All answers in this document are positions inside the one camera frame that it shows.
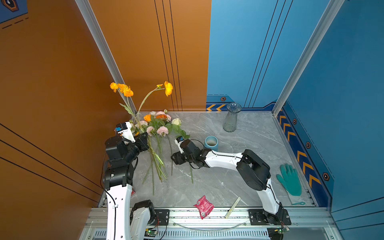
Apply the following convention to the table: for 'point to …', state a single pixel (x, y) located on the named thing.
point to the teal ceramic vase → (211, 142)
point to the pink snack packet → (204, 206)
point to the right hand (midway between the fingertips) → (173, 156)
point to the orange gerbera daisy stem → (163, 116)
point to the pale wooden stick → (233, 207)
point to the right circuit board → (276, 233)
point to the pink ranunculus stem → (159, 165)
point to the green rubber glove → (291, 182)
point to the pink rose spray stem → (154, 122)
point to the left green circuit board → (150, 233)
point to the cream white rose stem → (176, 125)
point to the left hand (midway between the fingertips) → (147, 132)
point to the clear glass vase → (230, 122)
